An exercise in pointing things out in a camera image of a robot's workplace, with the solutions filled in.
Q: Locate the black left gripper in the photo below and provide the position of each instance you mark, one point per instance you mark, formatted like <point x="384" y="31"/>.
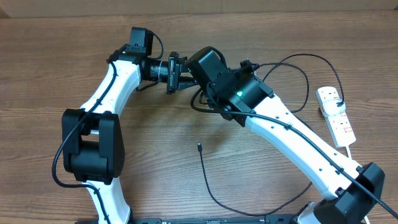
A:
<point x="175" y="80"/>

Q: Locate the white power strip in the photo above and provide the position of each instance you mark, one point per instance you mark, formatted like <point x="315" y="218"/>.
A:
<point x="339" y="126"/>

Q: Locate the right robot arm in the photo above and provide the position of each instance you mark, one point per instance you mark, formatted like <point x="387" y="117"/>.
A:
<point x="349" y="190"/>

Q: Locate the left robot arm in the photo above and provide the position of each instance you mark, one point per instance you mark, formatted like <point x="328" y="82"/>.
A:
<point x="92" y="145"/>

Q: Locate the white charger plug adapter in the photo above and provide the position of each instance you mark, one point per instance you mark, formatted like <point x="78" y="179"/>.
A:
<point x="332" y="107"/>

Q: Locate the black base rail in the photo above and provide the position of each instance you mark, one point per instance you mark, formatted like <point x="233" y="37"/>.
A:
<point x="270" y="219"/>

